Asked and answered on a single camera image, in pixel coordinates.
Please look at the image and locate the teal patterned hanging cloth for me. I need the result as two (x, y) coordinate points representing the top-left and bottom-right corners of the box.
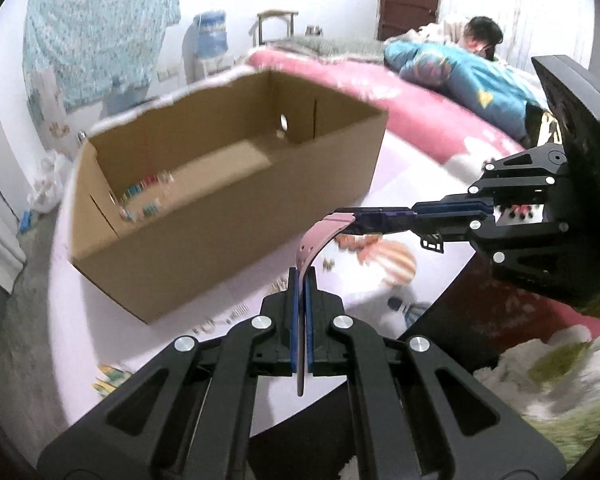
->
(22, 0), (182, 111)

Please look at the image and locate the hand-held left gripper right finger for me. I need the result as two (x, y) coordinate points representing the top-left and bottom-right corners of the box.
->
(304, 279), (567, 480)

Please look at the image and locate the blue patterned quilt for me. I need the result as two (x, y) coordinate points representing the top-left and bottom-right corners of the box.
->
(382, 40), (543, 141)

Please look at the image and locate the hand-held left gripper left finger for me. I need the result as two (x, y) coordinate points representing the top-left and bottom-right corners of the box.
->
(36, 267), (301, 480)

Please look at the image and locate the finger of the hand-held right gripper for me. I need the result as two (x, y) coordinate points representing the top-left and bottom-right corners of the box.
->
(345, 214), (572, 282)
(335, 143), (568, 221)

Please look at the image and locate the pile of small colourful jewelry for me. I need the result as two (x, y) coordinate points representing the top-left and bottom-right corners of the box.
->
(111, 170), (176, 222)

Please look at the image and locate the green white fuzzy cloth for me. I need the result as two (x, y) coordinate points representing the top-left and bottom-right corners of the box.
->
(472, 320), (600, 441)

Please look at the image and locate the pink watch strap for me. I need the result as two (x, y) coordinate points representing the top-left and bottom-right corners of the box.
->
(296, 211), (357, 397)

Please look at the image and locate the white water dispenser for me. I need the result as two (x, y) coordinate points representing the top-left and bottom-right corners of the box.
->
(192, 52), (237, 82)

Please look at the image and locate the orange bead bracelet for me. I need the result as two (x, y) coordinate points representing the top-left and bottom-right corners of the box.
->
(337, 234), (381, 251)

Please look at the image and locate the chair with metal frame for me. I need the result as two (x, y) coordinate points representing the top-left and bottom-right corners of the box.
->
(256, 10), (300, 46)

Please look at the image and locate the brown wooden door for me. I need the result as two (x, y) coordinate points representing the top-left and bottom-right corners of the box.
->
(377, 0), (443, 41)

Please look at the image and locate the brown cardboard box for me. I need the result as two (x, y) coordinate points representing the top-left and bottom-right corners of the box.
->
(69, 67), (390, 325)

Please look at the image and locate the pink blanket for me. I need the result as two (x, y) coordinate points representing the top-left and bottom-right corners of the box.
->
(247, 47), (536, 161)

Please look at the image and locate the blue water dispenser bottle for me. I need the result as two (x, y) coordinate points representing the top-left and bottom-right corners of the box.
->
(192, 11), (229, 58)

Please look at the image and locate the white plastic bag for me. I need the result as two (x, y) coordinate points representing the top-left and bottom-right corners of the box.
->
(27, 152), (73, 213)

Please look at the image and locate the yellow black cloth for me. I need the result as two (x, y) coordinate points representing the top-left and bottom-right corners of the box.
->
(525, 105), (563, 146)

